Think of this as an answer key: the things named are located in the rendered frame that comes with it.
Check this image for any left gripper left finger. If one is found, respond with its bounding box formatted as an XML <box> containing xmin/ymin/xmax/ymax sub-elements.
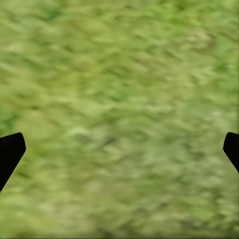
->
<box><xmin>0</xmin><ymin>132</ymin><xmax>26</xmax><ymax>192</ymax></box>

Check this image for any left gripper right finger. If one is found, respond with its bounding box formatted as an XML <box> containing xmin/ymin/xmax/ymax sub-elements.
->
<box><xmin>223</xmin><ymin>132</ymin><xmax>239</xmax><ymax>172</ymax></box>

